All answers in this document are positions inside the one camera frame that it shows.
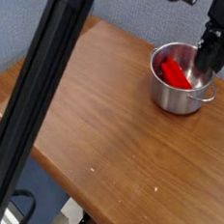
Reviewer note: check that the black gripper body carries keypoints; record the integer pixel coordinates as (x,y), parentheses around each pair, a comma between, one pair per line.
(214,29)

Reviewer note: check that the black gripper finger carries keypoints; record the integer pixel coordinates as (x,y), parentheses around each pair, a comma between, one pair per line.
(206,55)
(218,63)

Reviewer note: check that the red star-shaped block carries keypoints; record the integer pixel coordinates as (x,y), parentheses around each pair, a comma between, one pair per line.
(173,75)

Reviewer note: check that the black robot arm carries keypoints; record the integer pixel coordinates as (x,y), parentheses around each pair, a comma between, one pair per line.
(161,21)

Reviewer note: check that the metal pot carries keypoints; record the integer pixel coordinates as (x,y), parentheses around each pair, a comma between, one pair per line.
(172,99)

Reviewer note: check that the dark vertical bar at left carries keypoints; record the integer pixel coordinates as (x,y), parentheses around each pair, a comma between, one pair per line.
(49,52)

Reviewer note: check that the white box below table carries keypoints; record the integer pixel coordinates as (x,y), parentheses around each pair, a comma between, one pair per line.
(11,217)

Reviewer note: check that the white table bracket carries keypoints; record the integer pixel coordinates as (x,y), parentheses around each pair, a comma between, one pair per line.
(71,213)

